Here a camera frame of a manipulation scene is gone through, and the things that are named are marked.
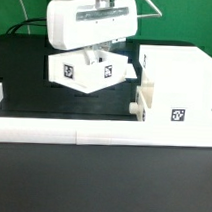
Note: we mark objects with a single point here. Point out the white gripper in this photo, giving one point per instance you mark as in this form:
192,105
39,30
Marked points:
73,24

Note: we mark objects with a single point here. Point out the white drawer box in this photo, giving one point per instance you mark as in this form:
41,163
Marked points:
73,70
143,100

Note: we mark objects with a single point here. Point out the white front drawer box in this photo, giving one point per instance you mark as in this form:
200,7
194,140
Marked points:
143,100

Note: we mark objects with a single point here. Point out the white drawer cabinet frame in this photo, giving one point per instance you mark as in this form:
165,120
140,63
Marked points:
182,78

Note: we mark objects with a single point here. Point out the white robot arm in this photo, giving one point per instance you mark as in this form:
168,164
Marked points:
75,24

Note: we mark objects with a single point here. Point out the white marker tag sheet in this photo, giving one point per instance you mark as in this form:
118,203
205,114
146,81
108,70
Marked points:
130,72

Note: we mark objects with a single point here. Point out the white L-shaped border wall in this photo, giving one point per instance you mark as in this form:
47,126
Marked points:
106,132

